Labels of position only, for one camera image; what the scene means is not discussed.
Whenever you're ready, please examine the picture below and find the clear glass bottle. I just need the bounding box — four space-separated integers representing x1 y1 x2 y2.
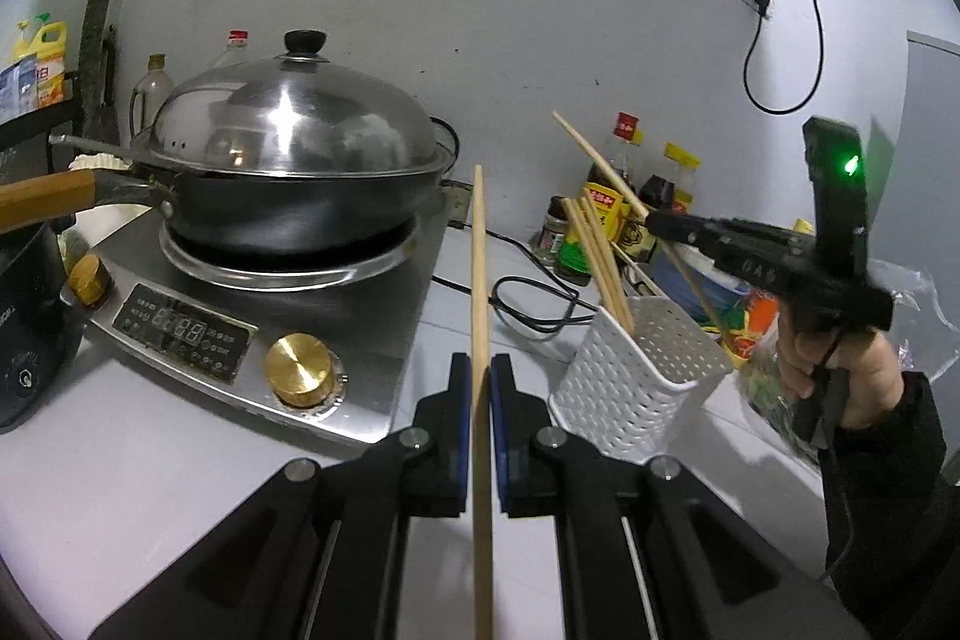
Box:
128 53 176 144

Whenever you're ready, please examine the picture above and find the blue box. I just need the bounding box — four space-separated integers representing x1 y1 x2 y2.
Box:
651 248 751 311

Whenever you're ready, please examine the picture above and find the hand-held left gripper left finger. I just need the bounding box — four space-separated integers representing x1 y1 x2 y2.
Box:
88 351 475 640

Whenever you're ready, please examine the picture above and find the yellow cap soy sauce bottle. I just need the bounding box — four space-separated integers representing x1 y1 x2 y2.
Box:
637 141 704 215

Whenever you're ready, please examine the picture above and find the steel wok lid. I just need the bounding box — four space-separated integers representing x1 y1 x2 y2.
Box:
131 30 455 178

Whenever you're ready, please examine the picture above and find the yellow cooking oil bottle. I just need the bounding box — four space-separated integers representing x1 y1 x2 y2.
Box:
0 13 69 115

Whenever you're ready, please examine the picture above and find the person's right hand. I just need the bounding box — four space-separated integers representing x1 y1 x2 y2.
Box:
775 302 905 432

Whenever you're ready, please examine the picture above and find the silver induction cooker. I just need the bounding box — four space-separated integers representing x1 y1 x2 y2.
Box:
63 194 460 447

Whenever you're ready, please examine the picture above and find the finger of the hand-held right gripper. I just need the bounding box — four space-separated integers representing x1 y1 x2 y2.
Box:
645 211 815 245
660 233 758 283

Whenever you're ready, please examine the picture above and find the white perforated utensil holder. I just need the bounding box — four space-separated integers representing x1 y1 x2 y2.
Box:
547 295 735 462

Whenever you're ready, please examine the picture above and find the napa cabbage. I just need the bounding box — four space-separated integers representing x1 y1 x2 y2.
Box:
58 154 130 266

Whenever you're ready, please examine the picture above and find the person's right forearm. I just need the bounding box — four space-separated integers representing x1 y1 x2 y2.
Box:
816 368 950 630

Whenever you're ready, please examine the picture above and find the gold cooker knob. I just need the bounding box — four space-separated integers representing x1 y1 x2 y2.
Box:
265 332 340 406

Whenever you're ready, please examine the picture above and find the black cooker power cable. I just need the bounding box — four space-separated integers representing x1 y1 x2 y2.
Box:
430 226 602 342

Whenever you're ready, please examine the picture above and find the metal spatula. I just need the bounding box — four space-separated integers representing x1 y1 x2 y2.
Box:
48 133 134 159

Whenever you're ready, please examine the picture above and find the brown label dark bottle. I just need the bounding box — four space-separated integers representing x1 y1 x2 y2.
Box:
615 211 662 262

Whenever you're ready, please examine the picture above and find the clear plastic bag of greens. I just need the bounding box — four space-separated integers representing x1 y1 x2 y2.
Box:
733 257 955 465

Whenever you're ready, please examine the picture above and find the red cap sauce bottle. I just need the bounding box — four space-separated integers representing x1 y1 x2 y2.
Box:
596 111 647 191

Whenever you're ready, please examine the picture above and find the dark spice jar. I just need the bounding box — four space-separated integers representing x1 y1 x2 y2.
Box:
535 194 572 268

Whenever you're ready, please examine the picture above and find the black rack post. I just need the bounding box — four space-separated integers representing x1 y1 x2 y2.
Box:
78 0 160 140

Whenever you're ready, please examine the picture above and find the black wok with wooden handle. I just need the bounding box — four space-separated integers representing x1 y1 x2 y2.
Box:
0 154 460 257

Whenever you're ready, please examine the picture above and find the black electric pot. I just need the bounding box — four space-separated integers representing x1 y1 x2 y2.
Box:
0 218 85 435

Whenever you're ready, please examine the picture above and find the clear bottle with red cap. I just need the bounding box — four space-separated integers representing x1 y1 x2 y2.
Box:
205 29 251 73

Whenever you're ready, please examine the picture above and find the yellow orange squeeze bottle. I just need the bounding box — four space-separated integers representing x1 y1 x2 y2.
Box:
721 291 782 362

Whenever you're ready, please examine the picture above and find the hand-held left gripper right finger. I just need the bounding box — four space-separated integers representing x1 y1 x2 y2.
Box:
489 351 872 640

